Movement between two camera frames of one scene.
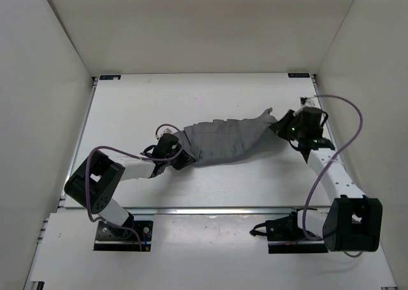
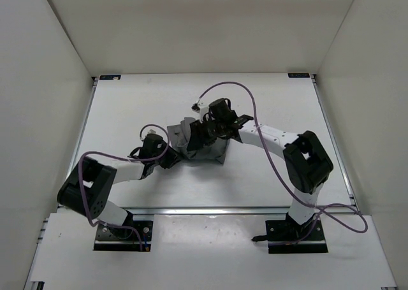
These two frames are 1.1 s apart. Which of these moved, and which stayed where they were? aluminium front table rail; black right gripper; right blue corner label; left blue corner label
Moved: black right gripper
Stayed: aluminium front table rail; right blue corner label; left blue corner label
